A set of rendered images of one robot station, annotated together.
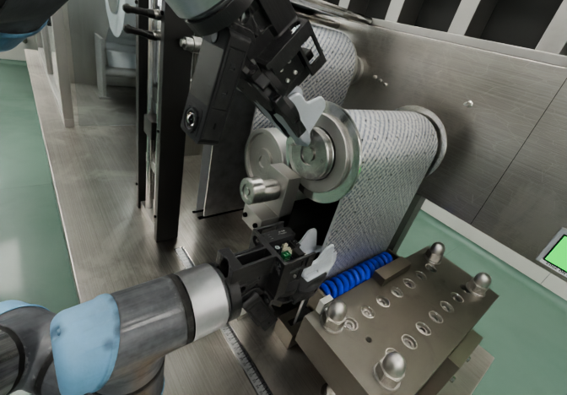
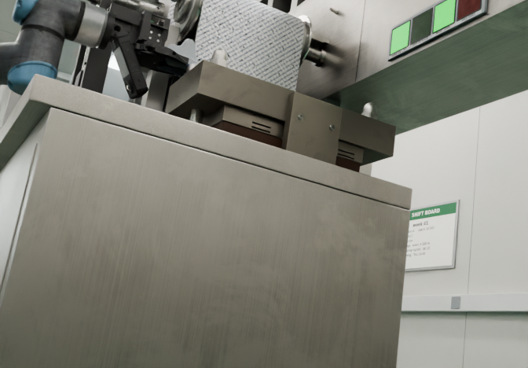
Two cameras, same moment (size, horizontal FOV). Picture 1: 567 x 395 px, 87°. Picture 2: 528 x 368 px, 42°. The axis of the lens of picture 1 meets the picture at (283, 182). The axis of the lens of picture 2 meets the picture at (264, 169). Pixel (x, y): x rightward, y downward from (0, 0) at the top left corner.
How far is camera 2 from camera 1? 1.31 m
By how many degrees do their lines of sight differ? 47
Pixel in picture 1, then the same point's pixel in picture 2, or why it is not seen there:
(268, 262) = (136, 14)
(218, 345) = not seen: hidden behind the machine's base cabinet
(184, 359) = not seen: hidden behind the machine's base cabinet
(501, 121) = (353, 5)
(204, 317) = (90, 8)
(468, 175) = (346, 51)
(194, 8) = not seen: outside the picture
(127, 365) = (49, 0)
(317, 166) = (183, 2)
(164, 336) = (68, 1)
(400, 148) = (251, 5)
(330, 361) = (181, 86)
